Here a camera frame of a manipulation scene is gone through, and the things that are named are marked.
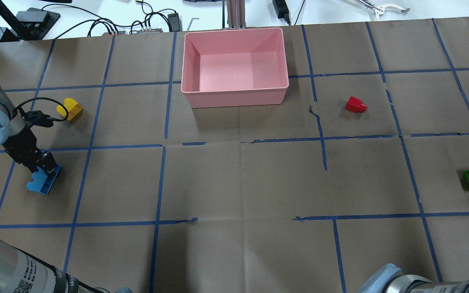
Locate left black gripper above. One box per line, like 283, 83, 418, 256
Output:
2, 118, 59, 178

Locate blue toy block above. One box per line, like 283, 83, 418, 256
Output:
26, 165, 61, 195

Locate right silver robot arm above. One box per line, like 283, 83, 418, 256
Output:
358, 263, 469, 293

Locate pink plastic box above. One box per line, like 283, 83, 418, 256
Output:
181, 27, 289, 108

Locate yellow toy block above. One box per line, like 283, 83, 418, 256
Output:
56, 98, 84, 123

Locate black power adapter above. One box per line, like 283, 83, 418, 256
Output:
272, 0, 291, 26

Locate red toy block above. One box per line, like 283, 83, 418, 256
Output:
344, 96, 367, 113

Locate reacher grabber tool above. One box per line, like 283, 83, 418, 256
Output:
355, 0, 410, 22

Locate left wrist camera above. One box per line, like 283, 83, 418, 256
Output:
24, 111, 54, 128

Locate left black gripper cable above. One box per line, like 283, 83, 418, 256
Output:
14, 97, 70, 122

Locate aluminium frame post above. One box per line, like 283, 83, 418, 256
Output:
222, 0, 247, 30

